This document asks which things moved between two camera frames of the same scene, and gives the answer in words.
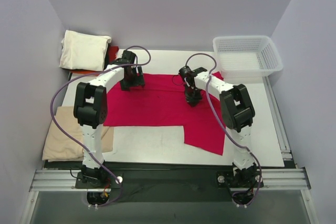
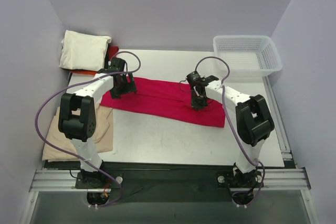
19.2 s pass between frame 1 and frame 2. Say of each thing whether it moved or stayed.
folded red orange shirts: stayed
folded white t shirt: stayed
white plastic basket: stayed
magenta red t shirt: moved
